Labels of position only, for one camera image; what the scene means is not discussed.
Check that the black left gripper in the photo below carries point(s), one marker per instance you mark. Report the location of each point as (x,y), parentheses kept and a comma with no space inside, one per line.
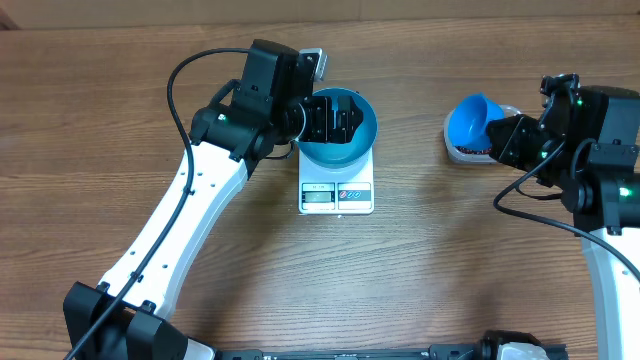
(322,132)

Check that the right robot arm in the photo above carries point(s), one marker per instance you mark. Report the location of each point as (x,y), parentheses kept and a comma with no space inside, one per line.
(585,144)

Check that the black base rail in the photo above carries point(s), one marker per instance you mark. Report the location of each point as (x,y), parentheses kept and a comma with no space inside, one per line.
(493,345)

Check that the red adzuki beans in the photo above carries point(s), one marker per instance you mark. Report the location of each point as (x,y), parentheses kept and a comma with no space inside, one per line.
(470,149)

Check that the clear plastic food container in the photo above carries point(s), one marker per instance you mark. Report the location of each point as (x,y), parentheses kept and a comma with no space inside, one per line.
(458,154)

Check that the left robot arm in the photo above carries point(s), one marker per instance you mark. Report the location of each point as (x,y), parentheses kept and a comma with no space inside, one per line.
(274,102)

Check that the teal metal bowl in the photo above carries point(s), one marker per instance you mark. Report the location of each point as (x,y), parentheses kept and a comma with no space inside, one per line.
(338,155)

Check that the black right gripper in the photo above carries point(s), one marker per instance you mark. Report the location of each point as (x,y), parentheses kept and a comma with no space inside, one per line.
(515,132)

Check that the white digital kitchen scale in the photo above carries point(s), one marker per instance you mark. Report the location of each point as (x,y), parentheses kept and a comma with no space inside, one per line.
(336,191)

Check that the blue plastic measuring scoop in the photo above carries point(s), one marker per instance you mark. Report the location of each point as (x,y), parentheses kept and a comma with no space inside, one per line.
(465,124)

